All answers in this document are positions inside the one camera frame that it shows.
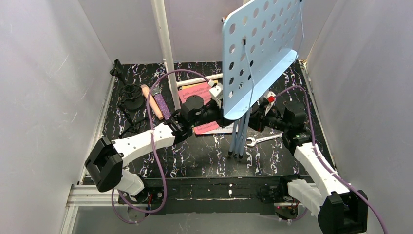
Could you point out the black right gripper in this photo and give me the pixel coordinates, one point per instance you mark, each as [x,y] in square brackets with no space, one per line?
[261,117]

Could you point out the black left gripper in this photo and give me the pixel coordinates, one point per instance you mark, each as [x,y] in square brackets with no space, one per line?
[212,112]

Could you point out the pink paper sheet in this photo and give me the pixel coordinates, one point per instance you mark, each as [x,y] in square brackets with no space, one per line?
[202,90]

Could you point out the pink toy microphone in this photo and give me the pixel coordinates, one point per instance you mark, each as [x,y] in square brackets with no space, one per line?
[152,103]

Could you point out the blue tripod music stand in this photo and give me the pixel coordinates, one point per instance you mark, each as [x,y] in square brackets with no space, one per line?
[258,46]

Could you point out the black tripod shock-mount stand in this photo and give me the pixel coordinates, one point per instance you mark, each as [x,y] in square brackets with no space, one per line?
[133,127]

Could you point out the black round-base microphone stand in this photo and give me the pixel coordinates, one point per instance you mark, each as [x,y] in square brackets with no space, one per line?
[131,95]

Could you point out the sheet music page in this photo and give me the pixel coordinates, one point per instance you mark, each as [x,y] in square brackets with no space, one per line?
[226,130]

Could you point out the purple glitter microphone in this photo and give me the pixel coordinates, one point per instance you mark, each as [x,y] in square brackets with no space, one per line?
[156,93]

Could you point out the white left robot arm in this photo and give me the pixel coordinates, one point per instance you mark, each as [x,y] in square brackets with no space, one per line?
[107,160]

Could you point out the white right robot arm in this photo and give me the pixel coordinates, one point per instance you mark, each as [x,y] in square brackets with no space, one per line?
[338,209]

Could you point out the silver open-end wrench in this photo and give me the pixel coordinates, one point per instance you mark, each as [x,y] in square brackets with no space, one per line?
[252,142]

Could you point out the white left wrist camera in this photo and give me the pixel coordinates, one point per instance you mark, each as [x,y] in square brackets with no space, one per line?
[216,91]

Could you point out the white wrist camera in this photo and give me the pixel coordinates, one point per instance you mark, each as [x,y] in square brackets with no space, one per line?
[216,91]
[269,96]

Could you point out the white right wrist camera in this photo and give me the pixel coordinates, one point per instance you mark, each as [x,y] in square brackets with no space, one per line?
[269,96]

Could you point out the white PVC pipe frame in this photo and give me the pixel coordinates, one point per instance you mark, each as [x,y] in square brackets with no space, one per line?
[191,30]

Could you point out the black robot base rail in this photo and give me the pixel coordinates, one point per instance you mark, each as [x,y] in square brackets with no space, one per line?
[251,194]

